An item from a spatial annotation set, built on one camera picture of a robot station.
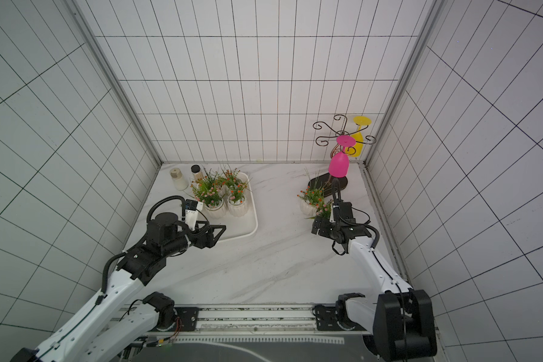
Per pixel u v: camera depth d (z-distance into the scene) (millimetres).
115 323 542
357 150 802
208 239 655
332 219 768
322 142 836
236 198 900
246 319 743
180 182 1074
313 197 896
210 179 1003
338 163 918
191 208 645
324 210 839
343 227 654
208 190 899
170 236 572
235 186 925
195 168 1043
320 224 776
